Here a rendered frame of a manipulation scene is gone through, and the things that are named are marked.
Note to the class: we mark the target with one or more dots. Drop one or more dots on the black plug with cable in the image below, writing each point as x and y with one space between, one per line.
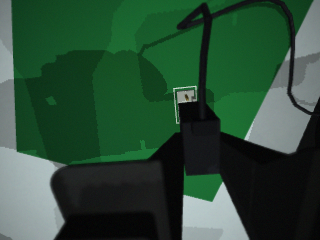
200 127

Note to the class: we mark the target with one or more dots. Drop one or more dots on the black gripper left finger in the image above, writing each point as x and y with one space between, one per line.
155 185

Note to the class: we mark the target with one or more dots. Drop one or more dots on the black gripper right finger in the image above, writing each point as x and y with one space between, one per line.
275 194

